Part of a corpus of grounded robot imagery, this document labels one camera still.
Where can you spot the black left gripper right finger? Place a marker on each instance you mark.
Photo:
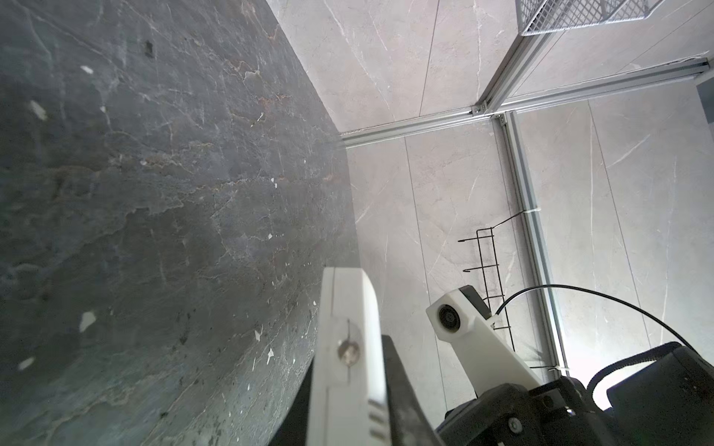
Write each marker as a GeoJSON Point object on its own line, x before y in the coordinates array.
{"type": "Point", "coordinates": [408, 423]}

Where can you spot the white remote control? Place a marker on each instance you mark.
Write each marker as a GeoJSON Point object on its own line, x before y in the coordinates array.
{"type": "Point", "coordinates": [349, 399]}

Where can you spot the black wire hook rack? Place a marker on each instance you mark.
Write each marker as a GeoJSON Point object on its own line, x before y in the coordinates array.
{"type": "Point", "coordinates": [499, 271]}

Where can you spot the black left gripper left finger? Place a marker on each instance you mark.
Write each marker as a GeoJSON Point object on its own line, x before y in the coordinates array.
{"type": "Point", "coordinates": [294, 428]}

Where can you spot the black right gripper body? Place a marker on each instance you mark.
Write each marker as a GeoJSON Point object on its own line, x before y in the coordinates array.
{"type": "Point", "coordinates": [553, 414]}

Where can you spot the white wire mesh basket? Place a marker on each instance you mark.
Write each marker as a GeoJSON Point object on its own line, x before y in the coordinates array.
{"type": "Point", "coordinates": [536, 17]}

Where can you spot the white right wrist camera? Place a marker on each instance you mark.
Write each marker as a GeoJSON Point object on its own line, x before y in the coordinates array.
{"type": "Point", "coordinates": [462, 319]}

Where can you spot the aluminium frame profile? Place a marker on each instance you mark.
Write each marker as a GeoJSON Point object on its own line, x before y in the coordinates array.
{"type": "Point", "coordinates": [497, 104]}

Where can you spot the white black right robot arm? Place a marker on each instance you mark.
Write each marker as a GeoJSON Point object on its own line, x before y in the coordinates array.
{"type": "Point", "coordinates": [663, 396]}

